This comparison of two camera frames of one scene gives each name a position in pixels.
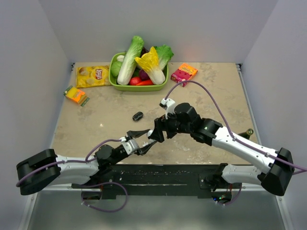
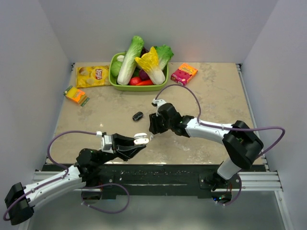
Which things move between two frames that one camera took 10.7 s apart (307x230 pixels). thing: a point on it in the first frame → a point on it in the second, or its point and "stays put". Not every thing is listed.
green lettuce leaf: (165, 54) stays put
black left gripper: (136, 134) → (118, 139)
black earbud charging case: (137, 116) stays put
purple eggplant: (143, 75) stays put
